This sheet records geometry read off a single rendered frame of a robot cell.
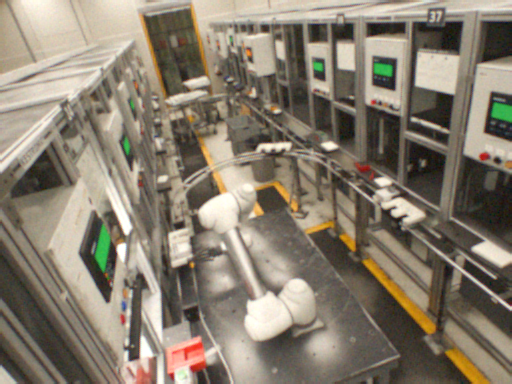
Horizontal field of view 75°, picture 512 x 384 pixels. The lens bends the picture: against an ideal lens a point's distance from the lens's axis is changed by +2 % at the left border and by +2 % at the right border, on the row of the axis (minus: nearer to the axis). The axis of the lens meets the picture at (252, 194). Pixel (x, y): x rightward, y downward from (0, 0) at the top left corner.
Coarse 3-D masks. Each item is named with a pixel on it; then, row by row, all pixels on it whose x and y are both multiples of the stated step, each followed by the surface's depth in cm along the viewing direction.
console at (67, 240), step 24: (72, 192) 102; (72, 216) 94; (96, 216) 110; (48, 240) 82; (72, 240) 89; (72, 264) 85; (96, 264) 98; (120, 264) 126; (72, 288) 82; (96, 288) 96; (120, 288) 117; (96, 312) 91; (120, 312) 110; (96, 336) 92; (120, 336) 104; (120, 360) 98
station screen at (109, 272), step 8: (96, 232) 103; (96, 240) 101; (96, 248) 99; (112, 248) 114; (112, 256) 111; (112, 264) 109; (104, 272) 100; (112, 272) 107; (112, 280) 104; (112, 288) 102
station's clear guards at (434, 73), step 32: (384, 32) 215; (416, 32) 189; (448, 32) 169; (416, 64) 195; (448, 64) 173; (416, 96) 203; (448, 96) 180; (384, 128) 244; (416, 128) 211; (448, 128) 186; (384, 160) 255
